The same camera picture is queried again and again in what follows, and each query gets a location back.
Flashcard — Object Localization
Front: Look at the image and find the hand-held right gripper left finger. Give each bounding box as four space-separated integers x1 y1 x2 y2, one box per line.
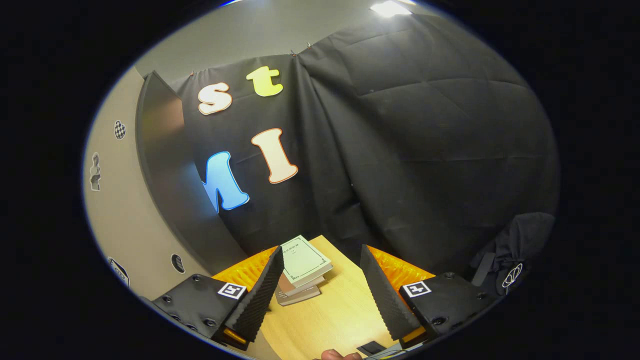
142 245 285 351

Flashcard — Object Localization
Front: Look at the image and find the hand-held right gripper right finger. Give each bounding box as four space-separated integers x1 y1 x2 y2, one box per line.
360 244 501 351

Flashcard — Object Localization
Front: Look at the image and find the grey cabinet door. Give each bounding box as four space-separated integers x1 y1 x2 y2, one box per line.
82 66 283 360

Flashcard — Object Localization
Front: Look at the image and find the dark grey cabinet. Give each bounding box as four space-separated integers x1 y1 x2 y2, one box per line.
136 70 248 273

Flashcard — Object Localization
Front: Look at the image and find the brown book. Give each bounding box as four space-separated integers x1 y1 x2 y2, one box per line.
277 272 326 297

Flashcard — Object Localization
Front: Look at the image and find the beige book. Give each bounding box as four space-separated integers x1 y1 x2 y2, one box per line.
275 285 322 307

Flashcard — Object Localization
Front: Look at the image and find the small flat black object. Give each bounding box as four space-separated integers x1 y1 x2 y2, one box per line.
356 341 386 357

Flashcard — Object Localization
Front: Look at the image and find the pale green book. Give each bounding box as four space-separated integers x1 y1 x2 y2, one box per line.
280 235 334 288

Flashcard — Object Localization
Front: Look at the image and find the black bag with white logo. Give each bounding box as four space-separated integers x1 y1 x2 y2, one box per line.
470 212 556 301

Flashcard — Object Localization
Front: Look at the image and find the black backdrop cloth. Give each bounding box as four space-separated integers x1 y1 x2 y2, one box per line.
170 12 560 281

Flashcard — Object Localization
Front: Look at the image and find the small ceiling light panel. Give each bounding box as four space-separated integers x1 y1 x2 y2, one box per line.
369 0 413 18

